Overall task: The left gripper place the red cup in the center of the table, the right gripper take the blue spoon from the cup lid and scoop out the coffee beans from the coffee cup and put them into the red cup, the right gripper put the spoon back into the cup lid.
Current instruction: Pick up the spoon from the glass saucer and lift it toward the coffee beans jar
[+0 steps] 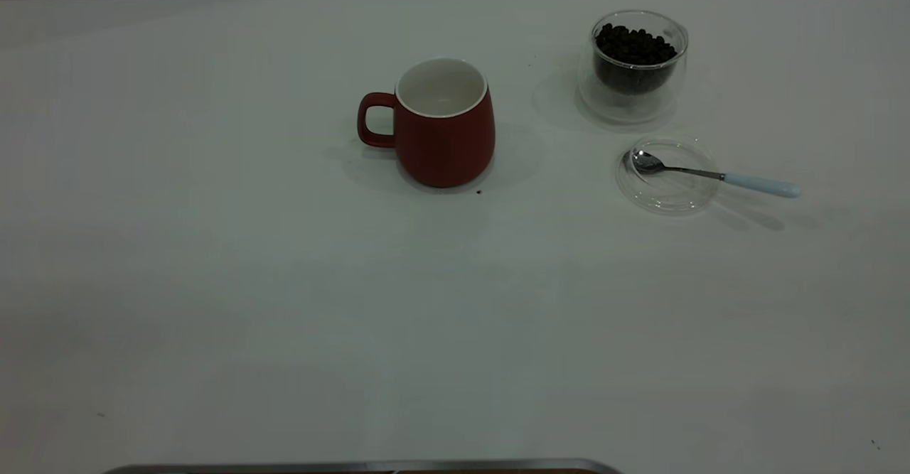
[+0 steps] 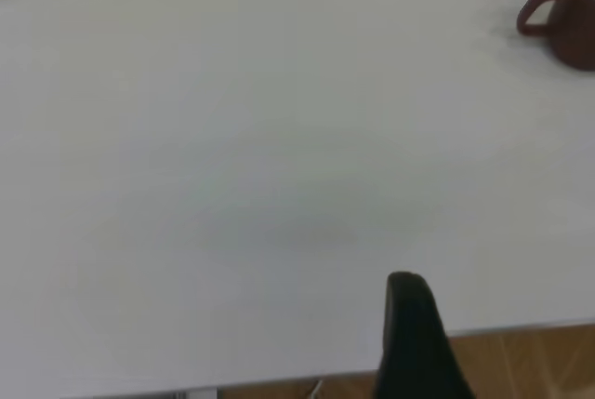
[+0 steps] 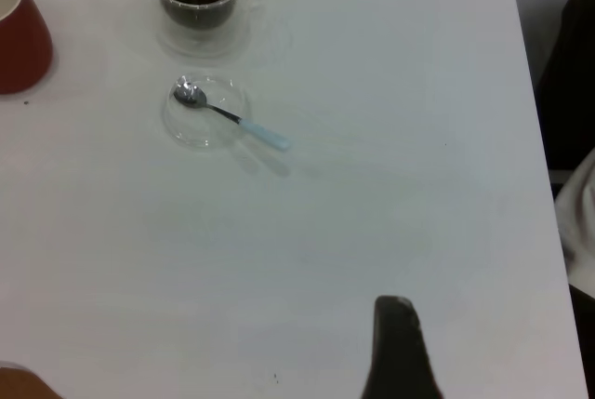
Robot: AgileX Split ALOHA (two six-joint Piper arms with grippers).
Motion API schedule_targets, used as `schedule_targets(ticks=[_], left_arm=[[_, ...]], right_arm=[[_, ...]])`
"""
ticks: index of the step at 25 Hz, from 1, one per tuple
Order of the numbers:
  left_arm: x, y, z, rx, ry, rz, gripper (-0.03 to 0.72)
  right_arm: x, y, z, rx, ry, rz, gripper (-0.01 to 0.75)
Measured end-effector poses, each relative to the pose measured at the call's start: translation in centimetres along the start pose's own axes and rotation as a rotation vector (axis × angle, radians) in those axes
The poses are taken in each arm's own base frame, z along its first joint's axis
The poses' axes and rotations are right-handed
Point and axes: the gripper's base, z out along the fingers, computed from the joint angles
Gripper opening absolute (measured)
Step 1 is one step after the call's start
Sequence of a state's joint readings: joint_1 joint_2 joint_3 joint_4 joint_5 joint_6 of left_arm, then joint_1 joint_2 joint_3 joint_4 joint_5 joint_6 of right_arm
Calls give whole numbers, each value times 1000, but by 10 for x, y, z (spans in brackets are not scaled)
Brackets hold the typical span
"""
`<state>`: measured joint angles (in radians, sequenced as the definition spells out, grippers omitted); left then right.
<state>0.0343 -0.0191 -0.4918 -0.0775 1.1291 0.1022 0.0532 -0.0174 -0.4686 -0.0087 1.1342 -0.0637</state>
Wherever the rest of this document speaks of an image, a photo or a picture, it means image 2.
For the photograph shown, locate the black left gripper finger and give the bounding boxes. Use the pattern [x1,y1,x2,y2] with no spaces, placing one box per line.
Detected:
[373,271,476,399]

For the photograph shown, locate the red ceramic mug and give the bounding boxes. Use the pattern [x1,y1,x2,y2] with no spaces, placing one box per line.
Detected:
[516,0,595,73]

